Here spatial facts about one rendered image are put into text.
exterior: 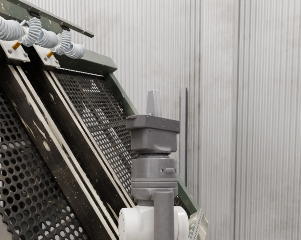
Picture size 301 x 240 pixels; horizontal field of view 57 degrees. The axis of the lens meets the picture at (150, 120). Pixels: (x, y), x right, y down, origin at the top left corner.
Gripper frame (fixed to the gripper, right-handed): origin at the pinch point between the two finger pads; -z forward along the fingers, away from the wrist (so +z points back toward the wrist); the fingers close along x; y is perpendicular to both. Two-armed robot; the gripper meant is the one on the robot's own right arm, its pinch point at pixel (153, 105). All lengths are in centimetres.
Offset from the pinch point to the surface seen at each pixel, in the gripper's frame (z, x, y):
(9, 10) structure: -79, 5, 118
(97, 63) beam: -53, -41, 98
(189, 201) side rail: 29, -105, 85
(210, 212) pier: 49, -206, 148
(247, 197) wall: 34, -234, 122
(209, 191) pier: 28, -202, 145
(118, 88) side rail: -45, -65, 111
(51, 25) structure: -90, -25, 137
